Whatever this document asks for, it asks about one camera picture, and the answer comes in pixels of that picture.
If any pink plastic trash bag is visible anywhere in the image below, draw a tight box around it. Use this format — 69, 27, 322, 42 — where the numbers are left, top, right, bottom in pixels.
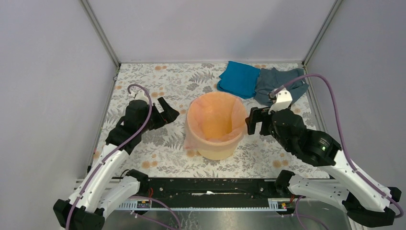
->
183, 92, 248, 151

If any aluminium corner frame post left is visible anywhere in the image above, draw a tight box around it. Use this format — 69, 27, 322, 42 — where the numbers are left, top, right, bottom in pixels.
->
79, 0, 121, 69

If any yellow plastic trash bin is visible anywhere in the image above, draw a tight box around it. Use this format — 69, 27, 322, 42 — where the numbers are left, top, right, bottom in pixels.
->
185, 92, 248, 161

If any grey crumpled cloth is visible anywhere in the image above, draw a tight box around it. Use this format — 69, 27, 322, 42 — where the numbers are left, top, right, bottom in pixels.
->
254, 68, 309, 106

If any floral patterned table mat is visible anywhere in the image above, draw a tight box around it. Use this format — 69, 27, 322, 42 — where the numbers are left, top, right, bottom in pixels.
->
94, 63, 328, 179

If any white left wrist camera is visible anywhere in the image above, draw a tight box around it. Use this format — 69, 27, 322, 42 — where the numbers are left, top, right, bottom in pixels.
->
129, 91, 149, 104

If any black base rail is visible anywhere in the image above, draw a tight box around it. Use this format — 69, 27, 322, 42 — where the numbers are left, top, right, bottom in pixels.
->
136, 177, 294, 209

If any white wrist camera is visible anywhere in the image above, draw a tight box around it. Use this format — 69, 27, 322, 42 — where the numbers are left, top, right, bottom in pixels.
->
268, 89, 293, 115
129, 91, 149, 104

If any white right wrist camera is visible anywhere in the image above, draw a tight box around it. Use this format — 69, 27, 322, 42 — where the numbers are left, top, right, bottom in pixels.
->
268, 89, 293, 115

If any blue folded cloth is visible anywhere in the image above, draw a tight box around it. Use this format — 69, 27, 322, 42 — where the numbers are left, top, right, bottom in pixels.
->
217, 61, 260, 99

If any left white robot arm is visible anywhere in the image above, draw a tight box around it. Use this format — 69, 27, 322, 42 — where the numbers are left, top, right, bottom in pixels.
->
53, 97, 180, 230

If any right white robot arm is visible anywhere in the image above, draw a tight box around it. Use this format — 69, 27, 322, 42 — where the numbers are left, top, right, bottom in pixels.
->
246, 107, 401, 228

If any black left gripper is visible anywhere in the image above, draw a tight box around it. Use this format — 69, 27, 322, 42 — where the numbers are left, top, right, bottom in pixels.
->
138, 97, 179, 134

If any aluminium corner frame post right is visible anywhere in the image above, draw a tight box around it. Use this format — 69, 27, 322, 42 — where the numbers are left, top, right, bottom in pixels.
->
302, 0, 343, 67

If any aluminium corner frame post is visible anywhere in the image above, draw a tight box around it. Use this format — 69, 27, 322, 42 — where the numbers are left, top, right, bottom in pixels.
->
302, 0, 343, 67
79, 0, 121, 69

